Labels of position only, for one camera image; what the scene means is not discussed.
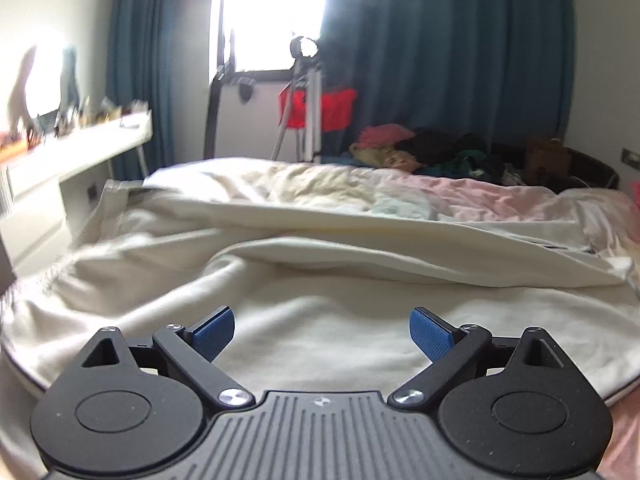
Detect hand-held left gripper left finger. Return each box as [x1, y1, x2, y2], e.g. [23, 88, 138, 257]
[80, 306, 257, 409]

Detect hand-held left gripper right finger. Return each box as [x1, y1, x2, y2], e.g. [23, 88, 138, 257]
[387, 306, 566, 408]

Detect pile of dark clothes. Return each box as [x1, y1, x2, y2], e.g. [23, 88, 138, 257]
[394, 132, 507, 182]

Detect pink bed sheet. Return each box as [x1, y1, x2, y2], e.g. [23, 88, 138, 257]
[350, 172, 640, 480]

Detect yellow garment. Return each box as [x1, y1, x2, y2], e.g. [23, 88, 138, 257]
[348, 142, 422, 172]

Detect pink garment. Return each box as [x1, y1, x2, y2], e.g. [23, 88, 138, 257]
[357, 124, 417, 149]

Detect brown bag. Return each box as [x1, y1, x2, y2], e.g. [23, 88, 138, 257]
[522, 137, 572, 177]

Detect black headboard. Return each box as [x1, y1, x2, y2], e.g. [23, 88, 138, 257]
[490, 142, 621, 194]

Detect white desk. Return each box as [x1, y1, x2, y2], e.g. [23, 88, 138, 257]
[0, 110, 154, 273]

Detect red cloth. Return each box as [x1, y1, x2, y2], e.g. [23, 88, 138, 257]
[278, 87, 359, 132]

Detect clutter of small desk things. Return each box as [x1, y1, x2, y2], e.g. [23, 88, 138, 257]
[0, 95, 151, 153]

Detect blue curtain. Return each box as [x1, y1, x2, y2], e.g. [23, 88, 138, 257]
[106, 0, 223, 181]
[320, 0, 575, 161]

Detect black metal frame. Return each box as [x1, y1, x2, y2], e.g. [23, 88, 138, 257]
[202, 30, 259, 161]

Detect silver tripod with camera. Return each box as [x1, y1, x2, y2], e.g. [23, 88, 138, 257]
[270, 35, 327, 164]

